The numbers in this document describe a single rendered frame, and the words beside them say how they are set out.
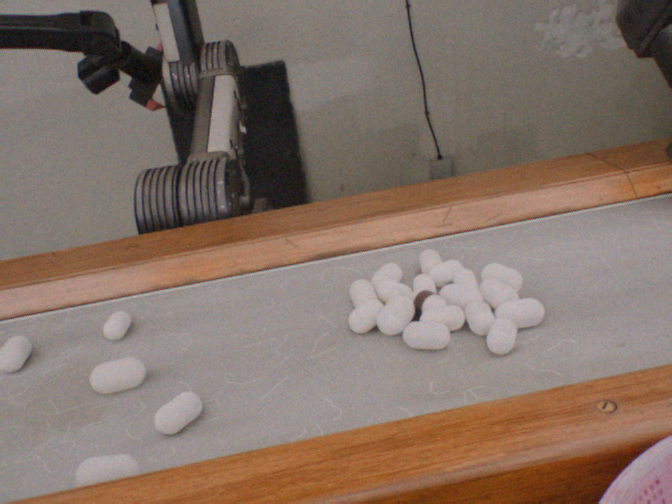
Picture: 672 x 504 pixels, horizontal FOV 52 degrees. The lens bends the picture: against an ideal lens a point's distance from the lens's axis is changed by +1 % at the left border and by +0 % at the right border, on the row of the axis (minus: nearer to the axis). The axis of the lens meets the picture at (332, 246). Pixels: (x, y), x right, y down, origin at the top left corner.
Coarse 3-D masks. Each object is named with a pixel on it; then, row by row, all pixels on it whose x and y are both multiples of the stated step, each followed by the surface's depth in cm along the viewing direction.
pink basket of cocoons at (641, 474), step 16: (656, 448) 31; (640, 464) 30; (656, 464) 31; (624, 480) 30; (640, 480) 30; (656, 480) 31; (608, 496) 29; (624, 496) 29; (640, 496) 30; (656, 496) 31
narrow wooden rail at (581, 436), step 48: (576, 384) 37; (624, 384) 37; (336, 432) 37; (384, 432) 36; (432, 432) 35; (480, 432) 35; (528, 432) 34; (576, 432) 34; (624, 432) 33; (144, 480) 35; (192, 480) 35; (240, 480) 34; (288, 480) 34; (336, 480) 33; (384, 480) 33; (432, 480) 32; (480, 480) 33; (528, 480) 33; (576, 480) 33
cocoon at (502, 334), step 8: (496, 320) 47; (504, 320) 46; (496, 328) 46; (504, 328) 46; (512, 328) 46; (488, 336) 46; (496, 336) 45; (504, 336) 45; (512, 336) 45; (488, 344) 46; (496, 344) 45; (504, 344) 45; (512, 344) 45; (496, 352) 45; (504, 352) 45
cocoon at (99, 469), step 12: (108, 456) 39; (120, 456) 38; (84, 468) 38; (96, 468) 38; (108, 468) 38; (120, 468) 38; (132, 468) 38; (84, 480) 38; (96, 480) 38; (108, 480) 38
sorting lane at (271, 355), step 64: (384, 256) 65; (448, 256) 62; (512, 256) 60; (576, 256) 58; (640, 256) 57; (64, 320) 62; (192, 320) 58; (256, 320) 56; (320, 320) 54; (576, 320) 49; (640, 320) 47; (0, 384) 53; (64, 384) 51; (192, 384) 48; (256, 384) 47; (320, 384) 46; (384, 384) 45; (448, 384) 44; (512, 384) 43; (0, 448) 45; (64, 448) 44; (128, 448) 42; (192, 448) 41; (256, 448) 41
